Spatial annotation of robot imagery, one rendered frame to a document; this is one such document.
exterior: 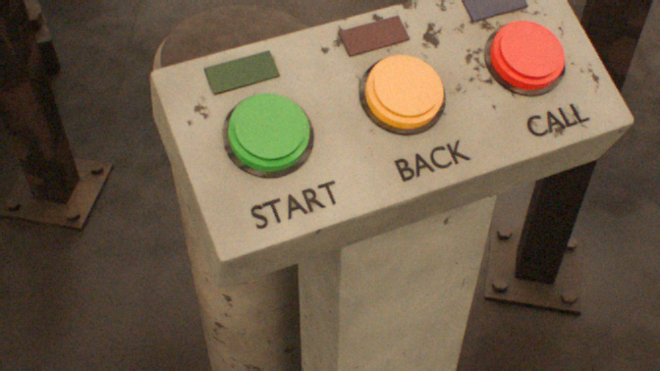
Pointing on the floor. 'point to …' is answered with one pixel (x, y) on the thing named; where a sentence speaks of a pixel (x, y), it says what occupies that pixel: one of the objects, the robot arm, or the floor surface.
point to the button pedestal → (382, 176)
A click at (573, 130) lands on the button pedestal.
